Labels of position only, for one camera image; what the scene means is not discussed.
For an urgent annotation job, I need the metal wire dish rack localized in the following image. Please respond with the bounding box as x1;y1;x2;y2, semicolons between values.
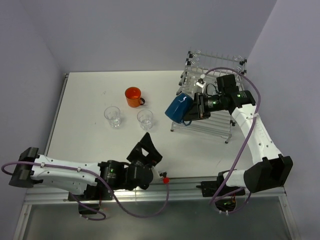
170;49;247;144

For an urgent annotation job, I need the orange plastic mug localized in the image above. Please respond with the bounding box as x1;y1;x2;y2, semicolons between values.
124;86;146;108

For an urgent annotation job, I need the dark blue cup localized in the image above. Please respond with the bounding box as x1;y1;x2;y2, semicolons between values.
164;93;193;126

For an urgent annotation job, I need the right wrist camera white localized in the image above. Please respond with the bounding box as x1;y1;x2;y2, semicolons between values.
195;73;207;94

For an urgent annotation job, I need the clear glass right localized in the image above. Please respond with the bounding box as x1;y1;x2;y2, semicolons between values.
137;109;154;131

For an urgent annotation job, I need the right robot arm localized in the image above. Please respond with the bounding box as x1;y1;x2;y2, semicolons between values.
183;74;293;196

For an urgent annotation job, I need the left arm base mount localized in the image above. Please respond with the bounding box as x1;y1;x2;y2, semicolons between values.
67;185;113;215

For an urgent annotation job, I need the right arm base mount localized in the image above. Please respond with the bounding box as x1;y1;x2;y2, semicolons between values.
196;171;246;212

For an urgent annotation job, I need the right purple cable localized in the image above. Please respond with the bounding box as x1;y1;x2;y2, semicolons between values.
203;67;263;214

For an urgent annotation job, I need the aluminium mounting rail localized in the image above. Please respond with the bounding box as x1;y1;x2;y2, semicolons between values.
23;177;287;205

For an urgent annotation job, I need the clear glass left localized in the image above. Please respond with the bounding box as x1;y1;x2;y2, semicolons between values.
104;106;122;128

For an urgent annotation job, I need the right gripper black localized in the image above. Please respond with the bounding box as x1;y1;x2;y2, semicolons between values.
182;92;227;122

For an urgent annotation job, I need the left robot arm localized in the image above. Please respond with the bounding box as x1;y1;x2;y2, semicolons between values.
9;133;163;200

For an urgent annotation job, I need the clear glass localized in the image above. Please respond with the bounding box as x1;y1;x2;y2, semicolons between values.
104;106;122;128
137;109;154;131

